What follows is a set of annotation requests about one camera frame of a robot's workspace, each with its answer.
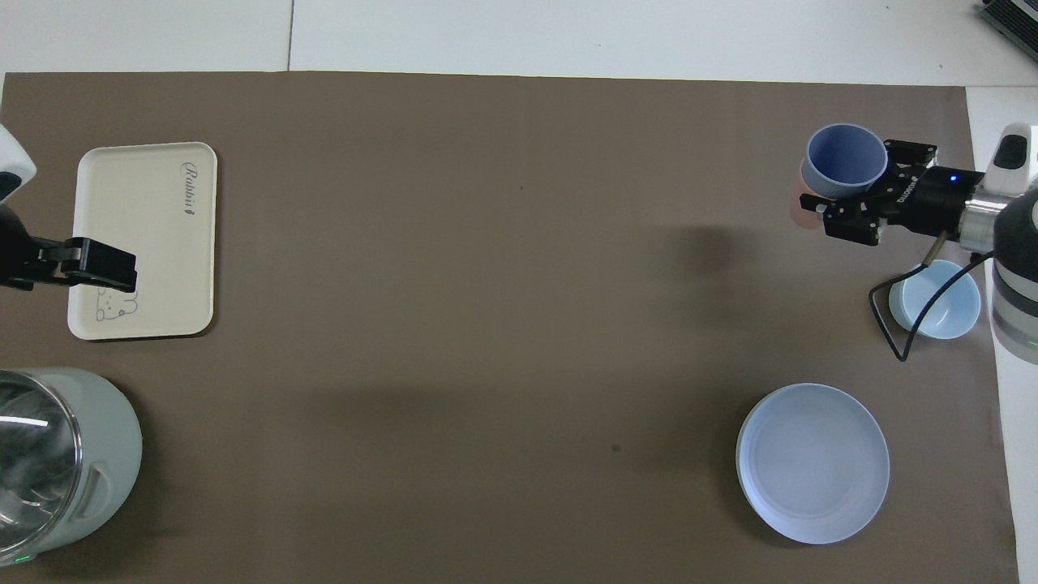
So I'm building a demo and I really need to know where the glass pot lid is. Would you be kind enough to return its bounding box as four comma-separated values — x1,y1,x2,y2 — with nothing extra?
0,371,84,549

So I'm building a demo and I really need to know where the brown table mat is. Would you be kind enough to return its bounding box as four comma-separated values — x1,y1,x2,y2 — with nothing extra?
0,71,1021,584

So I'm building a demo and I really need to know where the cream tray with bear print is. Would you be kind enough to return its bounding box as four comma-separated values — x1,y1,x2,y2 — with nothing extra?
67,142,218,341

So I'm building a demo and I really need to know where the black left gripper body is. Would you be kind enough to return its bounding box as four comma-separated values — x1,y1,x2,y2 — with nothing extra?
0,205,74,291

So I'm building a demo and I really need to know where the blue plastic cup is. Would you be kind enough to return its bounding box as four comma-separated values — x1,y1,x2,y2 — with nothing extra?
805,123,890,200

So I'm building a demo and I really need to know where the light blue bowl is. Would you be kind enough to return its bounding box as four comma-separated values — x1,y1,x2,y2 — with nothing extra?
888,260,982,341

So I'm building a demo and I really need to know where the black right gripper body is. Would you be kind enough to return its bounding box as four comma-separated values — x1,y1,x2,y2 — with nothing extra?
880,166,986,240

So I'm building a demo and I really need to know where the grey laptop corner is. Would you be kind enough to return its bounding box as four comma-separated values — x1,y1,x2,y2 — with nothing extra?
977,0,1038,40

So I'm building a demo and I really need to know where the pink plastic cup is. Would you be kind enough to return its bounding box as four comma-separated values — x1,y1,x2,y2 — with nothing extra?
788,158,830,230

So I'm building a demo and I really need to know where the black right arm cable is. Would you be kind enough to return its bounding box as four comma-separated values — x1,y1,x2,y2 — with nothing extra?
869,235,995,363

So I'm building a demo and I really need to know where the mint green cooking pot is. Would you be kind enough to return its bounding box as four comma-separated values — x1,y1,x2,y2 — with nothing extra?
0,367,144,567

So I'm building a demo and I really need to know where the blue plastic plate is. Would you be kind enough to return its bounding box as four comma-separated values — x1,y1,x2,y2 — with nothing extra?
736,383,891,545

